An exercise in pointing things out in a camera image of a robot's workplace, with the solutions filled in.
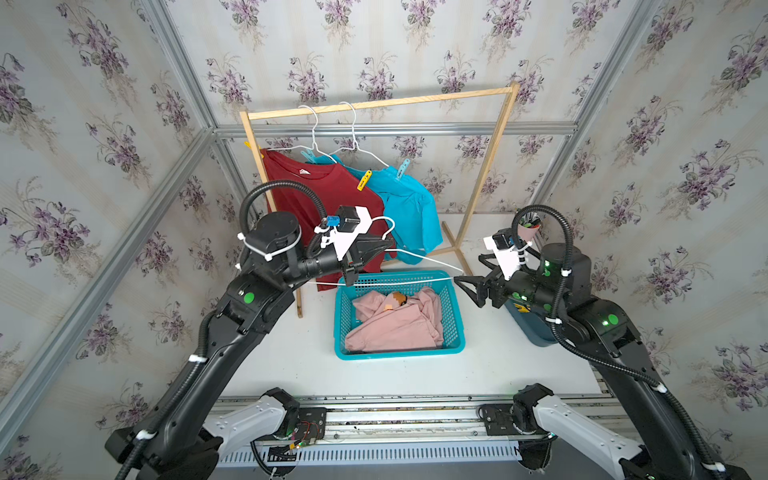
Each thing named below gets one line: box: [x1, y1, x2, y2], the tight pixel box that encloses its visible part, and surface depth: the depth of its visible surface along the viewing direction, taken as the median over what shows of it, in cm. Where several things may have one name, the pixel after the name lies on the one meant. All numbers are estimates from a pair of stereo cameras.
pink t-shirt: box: [345, 287, 444, 352], surface depth 84 cm
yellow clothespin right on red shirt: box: [357, 169, 372, 191], surface depth 69 cm
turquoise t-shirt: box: [306, 155, 443, 266], surface depth 70 cm
